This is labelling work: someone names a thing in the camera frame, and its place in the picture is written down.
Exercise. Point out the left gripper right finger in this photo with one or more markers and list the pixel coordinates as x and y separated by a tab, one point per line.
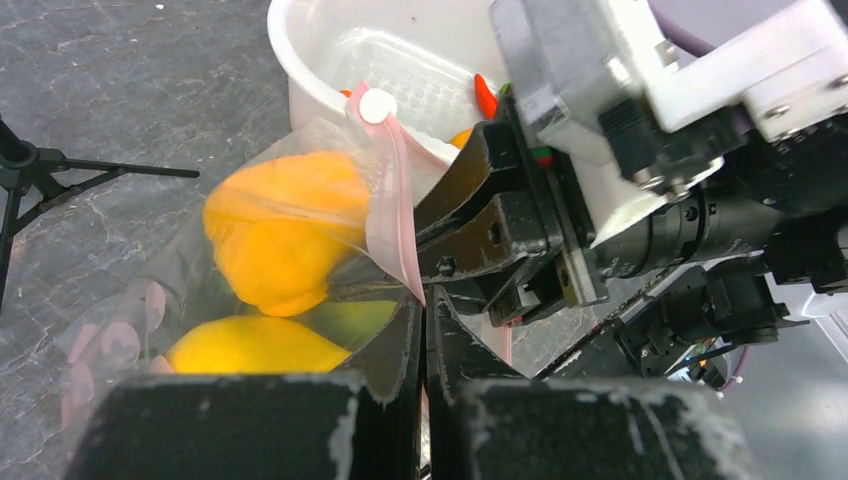
488	421

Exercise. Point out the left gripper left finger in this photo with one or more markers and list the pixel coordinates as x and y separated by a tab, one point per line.
360	421

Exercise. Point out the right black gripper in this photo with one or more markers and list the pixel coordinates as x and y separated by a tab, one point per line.
506	230

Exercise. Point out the red toy chili pepper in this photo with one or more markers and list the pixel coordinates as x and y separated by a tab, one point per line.
486	101

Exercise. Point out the white plastic basin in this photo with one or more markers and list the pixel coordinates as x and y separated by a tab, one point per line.
424	53

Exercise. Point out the yellow toy mango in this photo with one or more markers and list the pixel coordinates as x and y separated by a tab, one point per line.
253	344

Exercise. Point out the clear zip top bag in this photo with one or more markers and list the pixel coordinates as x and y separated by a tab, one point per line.
128	334

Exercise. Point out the orange yellow bell pepper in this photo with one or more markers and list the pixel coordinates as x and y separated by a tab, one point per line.
278	228

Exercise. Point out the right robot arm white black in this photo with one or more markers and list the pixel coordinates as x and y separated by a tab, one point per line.
775	214

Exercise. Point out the orange toy fruit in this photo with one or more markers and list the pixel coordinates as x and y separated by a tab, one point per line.
460	139

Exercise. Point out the silver microphone on tripod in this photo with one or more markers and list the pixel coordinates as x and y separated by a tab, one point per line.
28	179

